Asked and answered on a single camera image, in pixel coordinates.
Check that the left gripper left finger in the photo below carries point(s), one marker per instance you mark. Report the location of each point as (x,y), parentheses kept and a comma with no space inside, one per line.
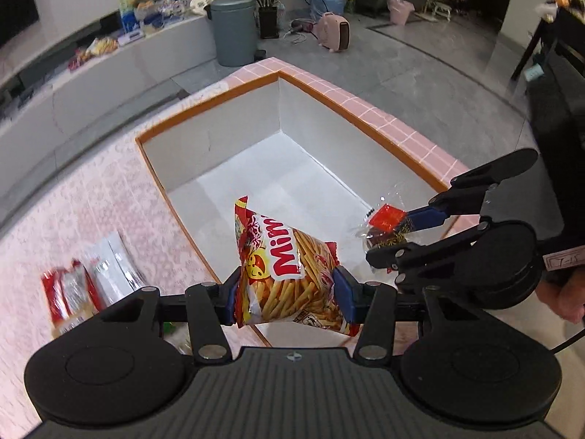
(200,313)

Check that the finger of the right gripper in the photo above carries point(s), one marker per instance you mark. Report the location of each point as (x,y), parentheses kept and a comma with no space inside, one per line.
(407,255)
(455,201)

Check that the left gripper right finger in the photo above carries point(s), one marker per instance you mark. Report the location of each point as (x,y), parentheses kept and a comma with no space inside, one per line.
(377,308)

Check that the clear candy packet red label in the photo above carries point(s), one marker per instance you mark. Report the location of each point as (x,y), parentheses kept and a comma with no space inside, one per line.
(386,224)

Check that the green sausage snack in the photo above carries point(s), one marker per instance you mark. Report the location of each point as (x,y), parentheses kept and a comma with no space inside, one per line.
(168,328)

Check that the Mimi fries snack bag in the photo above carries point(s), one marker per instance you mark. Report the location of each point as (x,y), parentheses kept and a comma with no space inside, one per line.
(285,274)

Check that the white silver snack pouch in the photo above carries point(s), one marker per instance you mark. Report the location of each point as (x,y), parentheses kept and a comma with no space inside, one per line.
(112,269)

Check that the red silver snack bag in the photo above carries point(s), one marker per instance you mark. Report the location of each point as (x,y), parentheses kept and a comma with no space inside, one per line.
(72,296)

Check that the orange white storage box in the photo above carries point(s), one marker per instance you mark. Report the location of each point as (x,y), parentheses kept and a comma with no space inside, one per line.
(295,154)

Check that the person right hand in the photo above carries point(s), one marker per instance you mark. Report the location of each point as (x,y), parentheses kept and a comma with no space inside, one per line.
(566,302)

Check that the pink lace tablecloth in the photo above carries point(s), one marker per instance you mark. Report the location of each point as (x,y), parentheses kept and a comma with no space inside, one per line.
(111,191)

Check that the pink bucket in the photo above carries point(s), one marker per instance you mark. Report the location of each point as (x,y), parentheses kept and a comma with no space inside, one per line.
(400,10)

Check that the pink space heater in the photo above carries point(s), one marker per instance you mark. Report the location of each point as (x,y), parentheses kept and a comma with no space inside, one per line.
(332,31)

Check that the grey marble TV console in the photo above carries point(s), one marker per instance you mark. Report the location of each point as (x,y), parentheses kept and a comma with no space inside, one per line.
(72,100)

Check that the snack pile on console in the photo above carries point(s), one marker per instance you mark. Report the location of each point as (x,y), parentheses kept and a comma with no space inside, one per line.
(98,48)

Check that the grey trash can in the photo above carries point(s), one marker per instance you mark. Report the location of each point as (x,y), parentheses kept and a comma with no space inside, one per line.
(234,31)

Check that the green card behind bear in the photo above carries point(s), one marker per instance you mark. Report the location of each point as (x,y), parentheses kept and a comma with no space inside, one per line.
(134,12)

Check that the black wall television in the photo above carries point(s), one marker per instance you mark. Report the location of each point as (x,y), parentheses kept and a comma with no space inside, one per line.
(15,17)

